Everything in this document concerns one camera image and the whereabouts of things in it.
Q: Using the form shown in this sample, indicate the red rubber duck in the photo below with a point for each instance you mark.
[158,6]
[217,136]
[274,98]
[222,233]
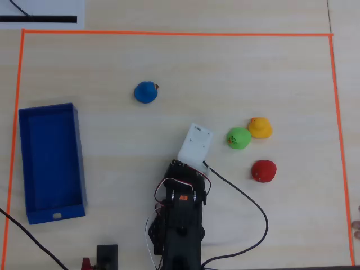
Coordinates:
[263,171]

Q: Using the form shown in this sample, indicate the green rubber duck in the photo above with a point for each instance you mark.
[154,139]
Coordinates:
[239,138]

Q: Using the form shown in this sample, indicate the blue rubber duck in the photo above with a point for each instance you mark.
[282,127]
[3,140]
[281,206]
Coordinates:
[145,92]

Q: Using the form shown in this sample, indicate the yellow rubber duck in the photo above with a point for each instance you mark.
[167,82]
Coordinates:
[261,128]

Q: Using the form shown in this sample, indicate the small black box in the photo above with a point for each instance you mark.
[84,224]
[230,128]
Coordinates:
[107,257]

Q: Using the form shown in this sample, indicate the blue plastic box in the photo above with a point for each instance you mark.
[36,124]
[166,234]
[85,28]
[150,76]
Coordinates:
[52,163]

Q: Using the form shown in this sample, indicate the orange tape strip beside box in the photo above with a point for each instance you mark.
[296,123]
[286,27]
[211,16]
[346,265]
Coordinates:
[13,140]

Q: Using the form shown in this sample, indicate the person's fingers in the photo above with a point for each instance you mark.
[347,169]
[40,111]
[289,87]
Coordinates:
[356,224]

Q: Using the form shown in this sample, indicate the long horizontal orange tape strip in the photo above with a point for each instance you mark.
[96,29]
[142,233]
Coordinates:
[180,33]

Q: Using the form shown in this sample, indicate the orange tape strip beside hand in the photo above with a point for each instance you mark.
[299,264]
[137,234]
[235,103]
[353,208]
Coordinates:
[341,146]

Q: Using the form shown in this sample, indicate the white paper sheet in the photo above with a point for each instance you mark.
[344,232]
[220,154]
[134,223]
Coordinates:
[42,7]

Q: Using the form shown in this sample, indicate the white camera box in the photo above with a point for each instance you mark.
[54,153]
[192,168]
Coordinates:
[197,143]

